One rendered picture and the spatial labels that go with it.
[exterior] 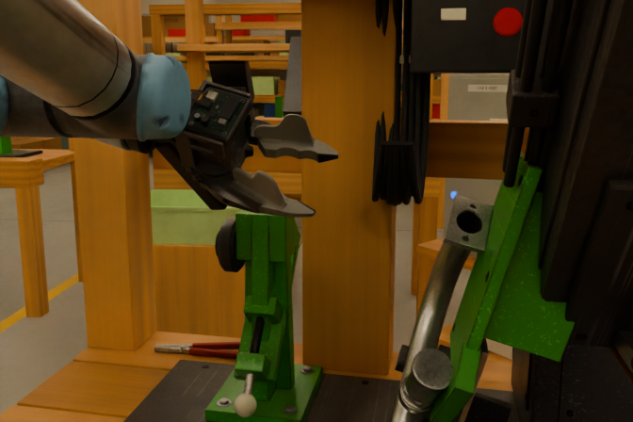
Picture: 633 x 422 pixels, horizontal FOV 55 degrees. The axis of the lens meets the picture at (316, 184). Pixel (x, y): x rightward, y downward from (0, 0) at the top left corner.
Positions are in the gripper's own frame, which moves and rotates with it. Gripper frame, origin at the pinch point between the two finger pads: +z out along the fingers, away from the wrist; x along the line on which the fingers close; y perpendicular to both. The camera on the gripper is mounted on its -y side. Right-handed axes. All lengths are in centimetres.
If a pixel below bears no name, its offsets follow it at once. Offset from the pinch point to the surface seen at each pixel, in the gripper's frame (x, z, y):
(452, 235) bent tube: -2.1, 14.8, 1.9
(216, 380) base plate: -14.2, -9.4, -38.1
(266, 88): 432, -200, -507
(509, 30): 26.8, 15.0, 3.8
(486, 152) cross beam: 29.1, 18.9, -22.0
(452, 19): 26.7, 8.1, 3.4
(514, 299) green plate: -8.0, 21.0, 4.7
